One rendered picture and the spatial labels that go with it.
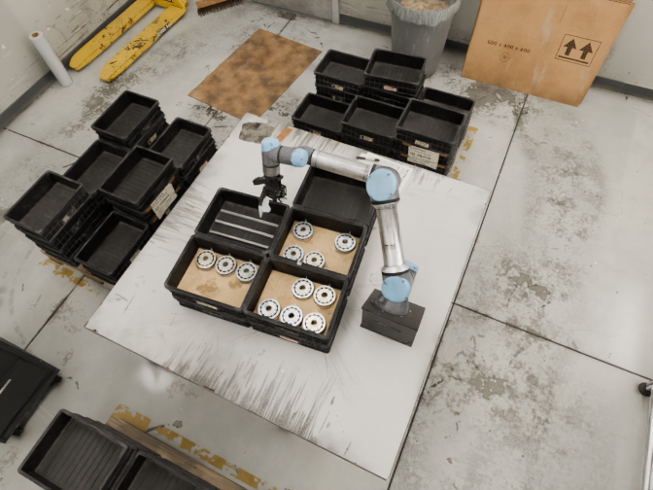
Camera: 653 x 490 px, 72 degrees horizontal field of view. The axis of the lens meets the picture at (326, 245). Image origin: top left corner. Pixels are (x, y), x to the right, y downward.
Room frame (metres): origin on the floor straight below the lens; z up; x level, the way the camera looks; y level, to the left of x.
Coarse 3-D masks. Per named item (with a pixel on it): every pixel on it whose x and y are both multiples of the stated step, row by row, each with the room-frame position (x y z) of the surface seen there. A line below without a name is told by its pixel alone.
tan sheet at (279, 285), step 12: (276, 276) 0.99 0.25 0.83; (288, 276) 0.98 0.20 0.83; (264, 288) 0.93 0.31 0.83; (276, 288) 0.93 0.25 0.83; (288, 288) 0.92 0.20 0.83; (288, 300) 0.86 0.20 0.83; (300, 300) 0.85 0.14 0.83; (312, 300) 0.85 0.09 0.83; (336, 300) 0.84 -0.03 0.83; (312, 312) 0.79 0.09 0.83; (324, 312) 0.79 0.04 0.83; (312, 324) 0.73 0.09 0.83
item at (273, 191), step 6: (270, 180) 1.25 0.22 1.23; (276, 180) 1.23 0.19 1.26; (264, 186) 1.25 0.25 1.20; (270, 186) 1.24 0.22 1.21; (276, 186) 1.22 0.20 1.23; (282, 186) 1.25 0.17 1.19; (264, 192) 1.23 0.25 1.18; (270, 192) 1.21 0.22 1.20; (276, 192) 1.20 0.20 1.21; (282, 192) 1.22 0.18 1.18; (276, 198) 1.19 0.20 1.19
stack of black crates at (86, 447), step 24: (48, 432) 0.40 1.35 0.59; (72, 432) 0.41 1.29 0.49; (96, 432) 0.41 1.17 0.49; (48, 456) 0.31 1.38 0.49; (72, 456) 0.31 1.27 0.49; (96, 456) 0.30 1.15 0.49; (120, 456) 0.28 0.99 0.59; (48, 480) 0.21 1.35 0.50; (72, 480) 0.20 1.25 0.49; (96, 480) 0.19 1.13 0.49
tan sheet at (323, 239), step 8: (320, 232) 1.22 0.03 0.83; (328, 232) 1.21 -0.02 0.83; (336, 232) 1.21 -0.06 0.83; (288, 240) 1.19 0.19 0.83; (296, 240) 1.18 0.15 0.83; (312, 240) 1.18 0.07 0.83; (320, 240) 1.17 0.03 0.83; (328, 240) 1.17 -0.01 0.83; (304, 248) 1.13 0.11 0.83; (312, 248) 1.13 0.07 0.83; (320, 248) 1.13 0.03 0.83; (328, 248) 1.12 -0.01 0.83; (304, 256) 1.09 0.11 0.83; (328, 256) 1.08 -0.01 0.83; (336, 256) 1.08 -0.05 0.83; (344, 256) 1.07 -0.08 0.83; (352, 256) 1.07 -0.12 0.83; (328, 264) 1.03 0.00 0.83; (336, 264) 1.03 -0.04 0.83; (344, 264) 1.02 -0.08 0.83; (344, 272) 0.98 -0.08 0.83
